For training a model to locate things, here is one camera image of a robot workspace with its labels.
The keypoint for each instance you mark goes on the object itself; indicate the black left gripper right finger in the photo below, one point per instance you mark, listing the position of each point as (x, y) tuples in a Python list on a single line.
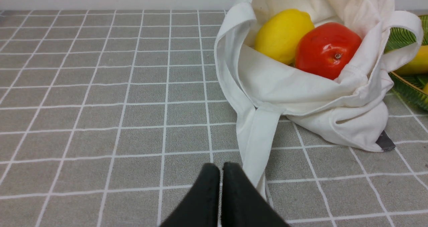
[(242, 205)]

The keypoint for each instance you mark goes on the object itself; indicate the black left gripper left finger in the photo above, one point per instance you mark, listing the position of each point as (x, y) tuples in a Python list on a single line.
[(199, 207)]

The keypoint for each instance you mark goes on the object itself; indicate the red apple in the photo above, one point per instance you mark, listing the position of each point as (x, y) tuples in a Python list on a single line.
[(326, 50)]

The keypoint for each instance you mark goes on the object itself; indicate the white cloth tote bag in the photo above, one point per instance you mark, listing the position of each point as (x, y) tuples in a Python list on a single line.
[(348, 111)]

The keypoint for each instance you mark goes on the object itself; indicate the grey grid tablecloth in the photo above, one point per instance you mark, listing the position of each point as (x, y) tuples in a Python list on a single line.
[(107, 117)]

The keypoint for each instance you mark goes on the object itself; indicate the yellow lemon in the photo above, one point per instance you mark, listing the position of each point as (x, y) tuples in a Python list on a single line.
[(278, 38)]

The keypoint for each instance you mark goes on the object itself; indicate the green leaf-pattern plate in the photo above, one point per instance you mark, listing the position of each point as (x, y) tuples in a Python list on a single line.
[(410, 80)]

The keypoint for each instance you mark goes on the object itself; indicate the yellow banana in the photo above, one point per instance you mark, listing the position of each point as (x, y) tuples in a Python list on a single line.
[(419, 65)]

